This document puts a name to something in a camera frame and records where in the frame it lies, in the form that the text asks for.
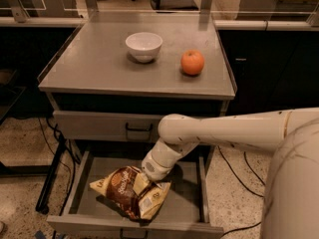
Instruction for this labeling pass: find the open middle drawer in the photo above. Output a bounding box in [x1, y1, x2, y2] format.
[47, 152, 223, 239]

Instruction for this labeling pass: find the grey drawer cabinet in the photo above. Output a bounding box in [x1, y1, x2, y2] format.
[37, 10, 237, 239]

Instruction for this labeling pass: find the black floor cable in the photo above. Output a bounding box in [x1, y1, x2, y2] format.
[217, 145, 267, 238]

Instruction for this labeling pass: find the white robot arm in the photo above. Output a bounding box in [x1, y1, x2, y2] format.
[142, 108, 319, 239]

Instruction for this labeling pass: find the brown chip bag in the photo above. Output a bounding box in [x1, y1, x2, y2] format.
[90, 166, 171, 220]

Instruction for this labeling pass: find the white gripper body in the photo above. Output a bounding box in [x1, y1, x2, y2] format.
[142, 150, 174, 181]

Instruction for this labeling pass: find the white ceramic bowl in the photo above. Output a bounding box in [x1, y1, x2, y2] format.
[126, 32, 162, 63]

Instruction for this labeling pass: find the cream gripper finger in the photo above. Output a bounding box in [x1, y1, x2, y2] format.
[133, 172, 151, 195]

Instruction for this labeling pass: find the orange fruit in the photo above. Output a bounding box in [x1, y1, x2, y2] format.
[180, 50, 204, 76]

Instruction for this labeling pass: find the black table leg frame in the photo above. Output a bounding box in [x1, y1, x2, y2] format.
[0, 141, 66, 214]

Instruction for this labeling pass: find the closed top drawer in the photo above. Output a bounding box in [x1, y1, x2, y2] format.
[53, 111, 162, 142]

